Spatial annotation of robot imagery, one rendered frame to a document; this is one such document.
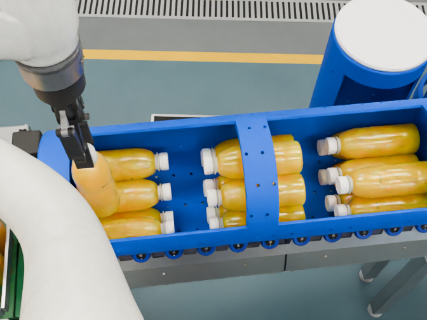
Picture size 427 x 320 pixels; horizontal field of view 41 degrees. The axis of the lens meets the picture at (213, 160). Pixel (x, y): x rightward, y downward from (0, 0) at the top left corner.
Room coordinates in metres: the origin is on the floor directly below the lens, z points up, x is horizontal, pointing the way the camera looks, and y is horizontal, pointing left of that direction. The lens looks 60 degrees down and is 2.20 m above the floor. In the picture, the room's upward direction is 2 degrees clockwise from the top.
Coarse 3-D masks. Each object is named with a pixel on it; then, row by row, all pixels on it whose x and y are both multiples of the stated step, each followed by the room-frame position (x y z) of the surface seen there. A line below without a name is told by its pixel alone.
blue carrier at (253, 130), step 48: (48, 144) 0.58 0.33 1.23; (96, 144) 0.67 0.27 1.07; (144, 144) 0.69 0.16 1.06; (192, 144) 0.70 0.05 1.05; (240, 144) 0.59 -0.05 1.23; (192, 192) 0.61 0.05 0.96; (336, 192) 0.63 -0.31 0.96; (144, 240) 0.42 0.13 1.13; (192, 240) 0.43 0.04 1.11; (240, 240) 0.45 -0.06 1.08
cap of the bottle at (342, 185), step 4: (336, 180) 0.58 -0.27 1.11; (340, 180) 0.57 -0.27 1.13; (344, 180) 0.57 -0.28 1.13; (336, 184) 0.58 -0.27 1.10; (340, 184) 0.57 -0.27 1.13; (344, 184) 0.57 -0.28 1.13; (348, 184) 0.57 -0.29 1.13; (336, 188) 0.57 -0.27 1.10; (340, 188) 0.56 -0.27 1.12; (344, 188) 0.56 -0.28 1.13; (348, 188) 0.56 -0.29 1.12; (340, 192) 0.55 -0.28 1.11; (344, 192) 0.55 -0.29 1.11
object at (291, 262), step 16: (288, 240) 0.52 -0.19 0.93; (128, 256) 0.46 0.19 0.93; (272, 256) 0.48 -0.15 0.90; (288, 256) 0.49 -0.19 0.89; (304, 256) 0.49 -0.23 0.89; (320, 256) 0.50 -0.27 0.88; (336, 256) 0.50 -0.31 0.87; (352, 256) 0.50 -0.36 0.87; (368, 256) 0.51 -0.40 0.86; (384, 256) 0.51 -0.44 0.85; (400, 256) 0.52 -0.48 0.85; (416, 256) 0.52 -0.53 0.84; (128, 272) 0.43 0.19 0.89; (144, 272) 0.43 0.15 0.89; (160, 272) 0.44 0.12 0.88; (176, 272) 0.44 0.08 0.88; (192, 272) 0.44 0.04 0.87; (208, 272) 0.45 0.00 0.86; (224, 272) 0.45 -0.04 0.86; (240, 272) 0.46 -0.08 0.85; (256, 272) 0.46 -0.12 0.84; (272, 272) 0.46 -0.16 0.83
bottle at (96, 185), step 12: (96, 156) 0.50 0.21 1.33; (72, 168) 0.48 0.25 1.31; (96, 168) 0.48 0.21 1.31; (108, 168) 0.49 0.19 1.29; (84, 180) 0.46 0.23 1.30; (96, 180) 0.47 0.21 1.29; (108, 180) 0.48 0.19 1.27; (84, 192) 0.46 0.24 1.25; (96, 192) 0.46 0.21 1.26; (108, 192) 0.47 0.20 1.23; (96, 204) 0.46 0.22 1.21; (108, 204) 0.47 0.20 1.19; (108, 216) 0.46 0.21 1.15
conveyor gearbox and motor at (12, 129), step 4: (24, 124) 0.86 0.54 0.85; (0, 128) 0.84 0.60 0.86; (4, 128) 0.84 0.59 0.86; (8, 128) 0.84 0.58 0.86; (12, 128) 0.84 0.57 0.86; (16, 128) 0.84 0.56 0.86; (20, 128) 0.84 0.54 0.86; (24, 128) 0.85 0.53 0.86; (28, 128) 0.85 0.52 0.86; (0, 132) 0.83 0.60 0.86; (4, 132) 0.83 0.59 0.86; (8, 132) 0.83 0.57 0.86; (12, 132) 0.83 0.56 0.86; (0, 136) 0.82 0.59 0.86; (4, 136) 0.82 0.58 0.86; (8, 136) 0.82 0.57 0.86; (8, 140) 0.80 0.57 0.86
